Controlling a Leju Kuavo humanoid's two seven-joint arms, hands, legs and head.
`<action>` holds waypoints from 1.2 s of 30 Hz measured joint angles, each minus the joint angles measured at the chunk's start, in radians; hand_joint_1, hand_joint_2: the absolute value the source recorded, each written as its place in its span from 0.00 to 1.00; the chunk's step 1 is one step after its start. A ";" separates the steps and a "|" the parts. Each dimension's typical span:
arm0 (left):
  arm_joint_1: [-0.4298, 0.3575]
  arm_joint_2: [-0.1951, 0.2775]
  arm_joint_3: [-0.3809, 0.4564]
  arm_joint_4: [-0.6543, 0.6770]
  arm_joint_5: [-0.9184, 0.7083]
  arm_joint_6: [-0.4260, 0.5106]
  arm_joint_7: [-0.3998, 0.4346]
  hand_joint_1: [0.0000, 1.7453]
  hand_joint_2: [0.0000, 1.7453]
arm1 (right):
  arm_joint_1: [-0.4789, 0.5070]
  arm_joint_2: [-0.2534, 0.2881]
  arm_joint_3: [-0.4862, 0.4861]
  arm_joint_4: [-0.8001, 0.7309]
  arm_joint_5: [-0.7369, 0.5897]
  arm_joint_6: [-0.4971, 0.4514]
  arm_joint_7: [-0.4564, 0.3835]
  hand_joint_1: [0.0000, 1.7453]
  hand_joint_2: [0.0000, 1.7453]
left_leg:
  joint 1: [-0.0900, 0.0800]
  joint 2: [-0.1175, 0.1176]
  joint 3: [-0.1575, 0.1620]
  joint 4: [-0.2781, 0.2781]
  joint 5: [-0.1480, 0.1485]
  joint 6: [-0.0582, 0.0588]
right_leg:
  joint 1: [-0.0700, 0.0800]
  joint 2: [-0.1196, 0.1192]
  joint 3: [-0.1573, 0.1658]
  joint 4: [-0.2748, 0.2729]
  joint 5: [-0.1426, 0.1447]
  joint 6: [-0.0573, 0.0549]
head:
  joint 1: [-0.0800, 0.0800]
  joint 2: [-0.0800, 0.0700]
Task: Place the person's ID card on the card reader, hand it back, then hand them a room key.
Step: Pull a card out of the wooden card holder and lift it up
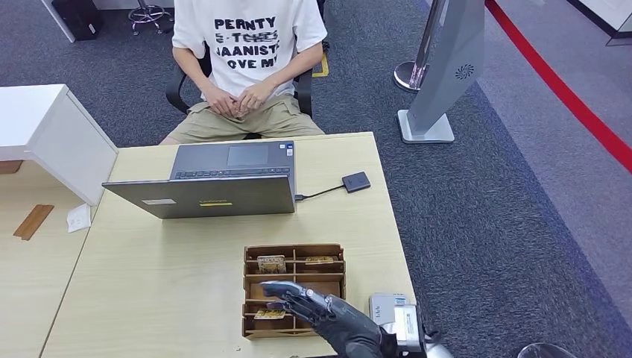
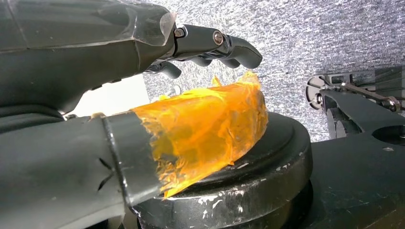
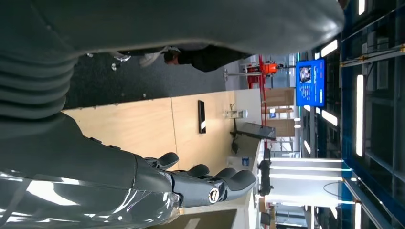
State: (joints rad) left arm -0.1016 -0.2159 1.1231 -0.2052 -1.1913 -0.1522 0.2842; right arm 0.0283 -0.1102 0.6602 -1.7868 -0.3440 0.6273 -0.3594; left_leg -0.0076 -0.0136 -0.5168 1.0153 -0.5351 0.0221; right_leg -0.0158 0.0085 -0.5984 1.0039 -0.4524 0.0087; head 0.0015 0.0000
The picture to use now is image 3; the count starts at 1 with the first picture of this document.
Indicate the white ceiling light strip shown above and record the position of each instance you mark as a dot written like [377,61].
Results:
[329,48]
[329,118]
[359,113]

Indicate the grey tilted monitor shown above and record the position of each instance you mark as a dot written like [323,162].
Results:
[256,130]

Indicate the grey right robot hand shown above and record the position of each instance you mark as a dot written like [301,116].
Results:
[189,22]

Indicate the chrome stanchion post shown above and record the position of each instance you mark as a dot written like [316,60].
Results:
[225,75]

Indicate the blue wall screen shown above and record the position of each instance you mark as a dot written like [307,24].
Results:
[311,88]

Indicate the orange machine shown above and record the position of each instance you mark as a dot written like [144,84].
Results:
[269,68]

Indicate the person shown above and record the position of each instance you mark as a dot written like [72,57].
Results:
[215,61]

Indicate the chrome chair base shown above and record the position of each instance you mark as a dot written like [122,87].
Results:
[121,58]

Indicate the white small appliance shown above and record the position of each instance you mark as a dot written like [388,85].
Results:
[242,113]

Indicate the wooden cabinet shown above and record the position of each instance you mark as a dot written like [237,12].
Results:
[278,96]

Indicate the black flat device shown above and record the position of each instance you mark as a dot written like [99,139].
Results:
[201,110]

